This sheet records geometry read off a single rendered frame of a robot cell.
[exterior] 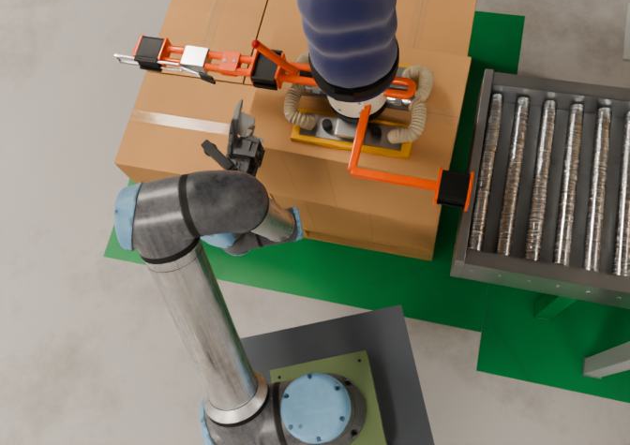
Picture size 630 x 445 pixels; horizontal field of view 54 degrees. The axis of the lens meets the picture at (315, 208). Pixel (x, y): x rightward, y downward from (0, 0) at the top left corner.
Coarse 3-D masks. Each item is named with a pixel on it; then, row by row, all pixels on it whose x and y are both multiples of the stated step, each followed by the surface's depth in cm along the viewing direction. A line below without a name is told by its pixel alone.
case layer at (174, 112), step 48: (192, 0) 249; (240, 0) 246; (288, 0) 243; (432, 0) 235; (240, 48) 238; (432, 48) 228; (144, 96) 236; (192, 96) 233; (240, 96) 231; (144, 144) 229; (192, 144) 226; (384, 240) 243; (432, 240) 230
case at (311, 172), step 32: (288, 32) 190; (416, 64) 180; (448, 64) 179; (256, 96) 183; (448, 96) 176; (256, 128) 180; (288, 128) 178; (448, 128) 172; (288, 160) 182; (320, 160) 176; (384, 160) 171; (416, 160) 170; (448, 160) 169; (288, 192) 209; (320, 192) 201; (352, 192) 193; (384, 192) 186; (416, 192) 180
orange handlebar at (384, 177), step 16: (176, 48) 176; (208, 64) 173; (224, 64) 172; (240, 64) 174; (304, 64) 169; (288, 80) 168; (304, 80) 167; (400, 80) 163; (400, 96) 162; (368, 112) 162; (352, 160) 157; (352, 176) 157; (368, 176) 155; (384, 176) 155; (400, 176) 154
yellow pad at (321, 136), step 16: (304, 112) 177; (320, 112) 177; (320, 128) 174; (336, 128) 174; (368, 128) 173; (384, 128) 172; (320, 144) 175; (336, 144) 173; (352, 144) 172; (368, 144) 171; (384, 144) 170; (400, 144) 170
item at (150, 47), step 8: (144, 40) 177; (152, 40) 176; (160, 40) 176; (168, 40) 177; (136, 48) 176; (144, 48) 176; (152, 48) 175; (160, 48) 175; (144, 56) 175; (152, 56) 174; (160, 56) 174; (168, 56) 179; (160, 64) 177
